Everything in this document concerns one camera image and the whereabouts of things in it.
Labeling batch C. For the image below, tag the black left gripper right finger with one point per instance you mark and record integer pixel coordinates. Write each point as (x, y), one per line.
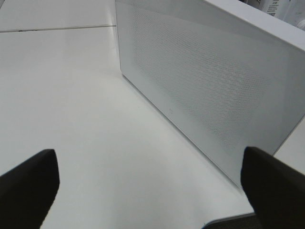
(275, 191)

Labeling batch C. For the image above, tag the white microwave oven body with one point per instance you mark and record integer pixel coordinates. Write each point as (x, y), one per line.
(290, 11)

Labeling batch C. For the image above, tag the white microwave door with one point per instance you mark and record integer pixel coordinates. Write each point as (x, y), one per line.
(225, 74)

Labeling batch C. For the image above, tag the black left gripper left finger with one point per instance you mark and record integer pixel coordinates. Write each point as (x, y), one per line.
(28, 191)

